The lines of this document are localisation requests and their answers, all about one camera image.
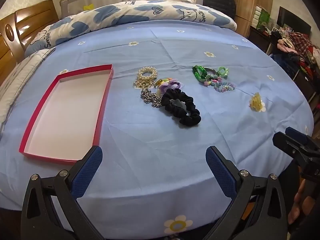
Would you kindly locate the blue heart printed duvet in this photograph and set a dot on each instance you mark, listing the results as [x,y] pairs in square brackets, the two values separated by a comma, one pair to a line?
[130,15]

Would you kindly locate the purple flower hair clip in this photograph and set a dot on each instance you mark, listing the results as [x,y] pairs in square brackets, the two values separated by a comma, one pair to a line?
[165,89]

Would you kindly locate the red cardboard box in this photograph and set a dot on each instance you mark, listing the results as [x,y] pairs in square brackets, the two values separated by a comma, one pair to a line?
[65,110]

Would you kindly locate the yellow bow toy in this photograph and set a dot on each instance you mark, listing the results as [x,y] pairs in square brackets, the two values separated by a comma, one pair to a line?
[88,7]

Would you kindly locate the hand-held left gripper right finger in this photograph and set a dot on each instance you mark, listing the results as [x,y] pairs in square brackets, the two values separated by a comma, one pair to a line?
[220,170]

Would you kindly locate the black scrunchie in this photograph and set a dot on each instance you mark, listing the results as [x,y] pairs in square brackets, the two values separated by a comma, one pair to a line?
[190,120]

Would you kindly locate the wooden headboard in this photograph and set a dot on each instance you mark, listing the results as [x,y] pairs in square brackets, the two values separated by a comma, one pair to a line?
[27,20]

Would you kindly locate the dark cabinet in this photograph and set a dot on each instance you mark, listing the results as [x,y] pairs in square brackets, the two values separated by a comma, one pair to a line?
[302,80]

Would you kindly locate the grey white pillow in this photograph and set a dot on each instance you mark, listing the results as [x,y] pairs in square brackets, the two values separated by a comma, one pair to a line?
[22,80]

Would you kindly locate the pile of clothes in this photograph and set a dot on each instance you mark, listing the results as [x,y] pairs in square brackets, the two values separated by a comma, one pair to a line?
[300,47]

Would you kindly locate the blue floral bed sheet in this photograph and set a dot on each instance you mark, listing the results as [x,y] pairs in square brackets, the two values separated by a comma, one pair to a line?
[150,155]

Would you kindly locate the person's right hand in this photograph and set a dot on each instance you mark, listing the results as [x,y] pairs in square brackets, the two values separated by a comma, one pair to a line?
[297,205]

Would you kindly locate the gold flower brooch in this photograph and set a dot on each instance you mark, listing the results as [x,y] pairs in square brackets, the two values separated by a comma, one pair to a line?
[143,83]

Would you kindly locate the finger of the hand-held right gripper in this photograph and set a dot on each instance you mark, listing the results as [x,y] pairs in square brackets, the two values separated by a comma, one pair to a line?
[290,145]
[297,134]

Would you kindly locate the black television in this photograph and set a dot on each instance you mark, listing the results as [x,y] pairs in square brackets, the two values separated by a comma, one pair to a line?
[292,18]

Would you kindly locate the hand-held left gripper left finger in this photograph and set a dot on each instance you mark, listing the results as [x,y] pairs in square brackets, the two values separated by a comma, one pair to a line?
[87,170]

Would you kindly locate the black puffer jacket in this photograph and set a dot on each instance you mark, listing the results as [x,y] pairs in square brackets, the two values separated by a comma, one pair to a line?
[220,0]

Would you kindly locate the yellow claw hair clip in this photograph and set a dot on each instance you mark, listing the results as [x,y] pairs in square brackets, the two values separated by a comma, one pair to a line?
[257,102]

